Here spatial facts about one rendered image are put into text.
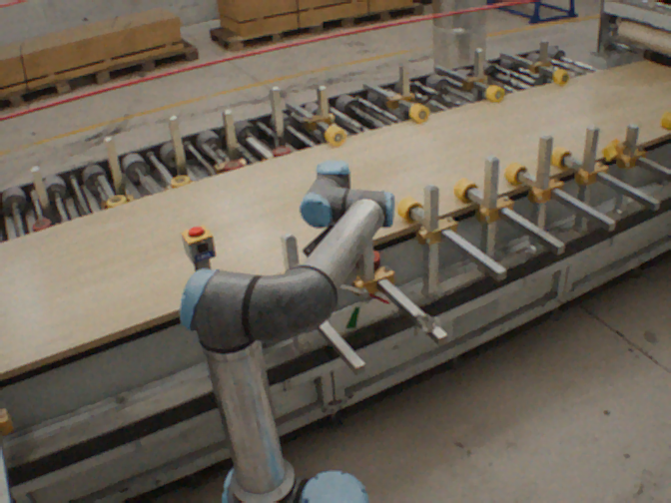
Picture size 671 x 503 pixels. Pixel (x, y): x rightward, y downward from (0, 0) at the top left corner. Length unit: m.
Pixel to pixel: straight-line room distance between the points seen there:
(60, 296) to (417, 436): 1.50
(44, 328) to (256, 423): 1.00
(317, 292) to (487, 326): 1.96
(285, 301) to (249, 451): 0.41
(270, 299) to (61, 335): 1.10
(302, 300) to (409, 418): 1.77
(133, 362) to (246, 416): 0.93
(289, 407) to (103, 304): 0.89
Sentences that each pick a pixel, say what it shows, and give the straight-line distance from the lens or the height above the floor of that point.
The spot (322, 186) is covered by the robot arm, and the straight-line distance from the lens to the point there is 1.70.
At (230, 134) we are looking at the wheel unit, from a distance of 2.93.
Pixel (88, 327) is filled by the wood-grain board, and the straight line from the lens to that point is 2.11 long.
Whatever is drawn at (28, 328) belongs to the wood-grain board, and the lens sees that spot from 2.20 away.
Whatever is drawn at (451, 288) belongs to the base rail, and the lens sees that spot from 2.37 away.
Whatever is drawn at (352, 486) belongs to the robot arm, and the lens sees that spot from 1.56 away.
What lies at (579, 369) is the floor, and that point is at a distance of 3.16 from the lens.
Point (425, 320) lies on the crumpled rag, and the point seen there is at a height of 0.87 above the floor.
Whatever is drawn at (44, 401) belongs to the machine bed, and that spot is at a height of 0.69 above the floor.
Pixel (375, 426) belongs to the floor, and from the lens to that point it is 2.83.
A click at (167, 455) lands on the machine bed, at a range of 2.58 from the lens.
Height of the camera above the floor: 2.11
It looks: 33 degrees down
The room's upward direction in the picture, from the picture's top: 5 degrees counter-clockwise
